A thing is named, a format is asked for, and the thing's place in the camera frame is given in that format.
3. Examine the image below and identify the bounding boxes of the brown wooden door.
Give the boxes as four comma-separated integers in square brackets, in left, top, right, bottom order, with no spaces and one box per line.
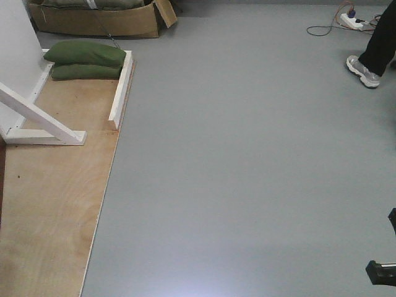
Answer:
[0,137,6,215]

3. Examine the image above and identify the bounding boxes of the plywood door base platform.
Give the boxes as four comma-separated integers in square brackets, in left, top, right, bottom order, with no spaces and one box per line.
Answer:
[1,80,119,296]

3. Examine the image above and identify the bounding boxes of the black robot part upper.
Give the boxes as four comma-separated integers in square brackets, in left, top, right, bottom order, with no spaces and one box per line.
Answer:
[388,207,396,233]

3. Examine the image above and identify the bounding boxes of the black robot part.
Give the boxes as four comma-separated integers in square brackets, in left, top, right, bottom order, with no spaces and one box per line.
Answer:
[388,207,396,233]
[366,260,395,286]

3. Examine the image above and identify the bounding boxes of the black robot part lower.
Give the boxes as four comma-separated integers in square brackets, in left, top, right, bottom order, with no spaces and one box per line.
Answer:
[366,260,395,286]

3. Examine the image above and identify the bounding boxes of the white diagonal brace far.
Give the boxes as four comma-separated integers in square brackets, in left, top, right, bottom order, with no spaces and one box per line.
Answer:
[1,84,87,146]

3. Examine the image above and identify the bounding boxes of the open cardboard box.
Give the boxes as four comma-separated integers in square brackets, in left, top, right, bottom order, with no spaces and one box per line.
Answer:
[28,1,177,38]

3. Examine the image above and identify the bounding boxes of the green sandbag top stacked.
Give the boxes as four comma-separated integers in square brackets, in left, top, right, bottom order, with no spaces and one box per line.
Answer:
[43,40,126,67]

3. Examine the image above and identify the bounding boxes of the green sandbag stacked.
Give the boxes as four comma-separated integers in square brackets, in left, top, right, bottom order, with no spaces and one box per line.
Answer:
[43,40,126,67]
[51,64,122,80]

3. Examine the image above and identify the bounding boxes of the green sandbag bottom stacked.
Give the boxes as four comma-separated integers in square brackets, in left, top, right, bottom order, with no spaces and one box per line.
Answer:
[51,64,122,80]

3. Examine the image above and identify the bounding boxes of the grey sneaker right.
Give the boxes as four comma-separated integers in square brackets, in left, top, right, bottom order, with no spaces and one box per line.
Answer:
[346,55,380,89]

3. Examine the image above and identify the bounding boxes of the white power strip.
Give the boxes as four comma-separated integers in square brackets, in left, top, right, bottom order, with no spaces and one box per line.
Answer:
[340,13,364,30]

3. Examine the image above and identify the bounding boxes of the purple plug adapter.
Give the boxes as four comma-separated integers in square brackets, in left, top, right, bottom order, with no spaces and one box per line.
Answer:
[347,9,356,19]

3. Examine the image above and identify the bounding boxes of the person right leg black trousers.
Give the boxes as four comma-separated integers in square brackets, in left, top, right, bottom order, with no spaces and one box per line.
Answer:
[358,1,395,77]

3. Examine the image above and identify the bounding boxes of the white edge rail far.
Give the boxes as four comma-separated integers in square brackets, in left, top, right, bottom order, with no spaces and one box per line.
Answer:
[108,51,135,131]

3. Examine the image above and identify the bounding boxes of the steel guy wire turnbuckle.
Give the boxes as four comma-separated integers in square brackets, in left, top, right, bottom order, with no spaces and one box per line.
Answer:
[93,10,121,50]

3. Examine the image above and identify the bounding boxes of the white panel wall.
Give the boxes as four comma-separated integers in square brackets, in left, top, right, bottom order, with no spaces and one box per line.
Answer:
[0,0,50,137]

